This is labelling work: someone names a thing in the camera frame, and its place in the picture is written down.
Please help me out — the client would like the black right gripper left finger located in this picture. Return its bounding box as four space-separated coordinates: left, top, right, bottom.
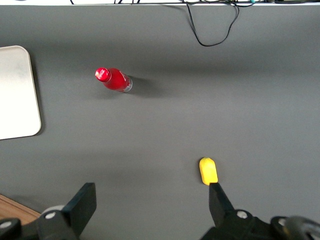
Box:
36 182 98 240

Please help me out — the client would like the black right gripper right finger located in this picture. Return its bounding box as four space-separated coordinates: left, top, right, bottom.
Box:
201 182 275 240

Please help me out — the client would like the white rectangular tray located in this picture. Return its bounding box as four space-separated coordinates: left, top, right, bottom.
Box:
0 45 42 141

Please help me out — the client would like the yellow lemon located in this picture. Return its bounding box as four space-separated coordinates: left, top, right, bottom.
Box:
198 156 219 187

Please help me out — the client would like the wooden two-drawer cabinet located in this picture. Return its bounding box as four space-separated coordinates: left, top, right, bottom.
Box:
0 194 42 221

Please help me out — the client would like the red soda bottle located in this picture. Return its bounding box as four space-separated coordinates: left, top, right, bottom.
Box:
94 66 134 94

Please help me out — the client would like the black looped table cable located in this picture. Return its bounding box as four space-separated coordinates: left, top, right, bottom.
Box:
185 1 240 48

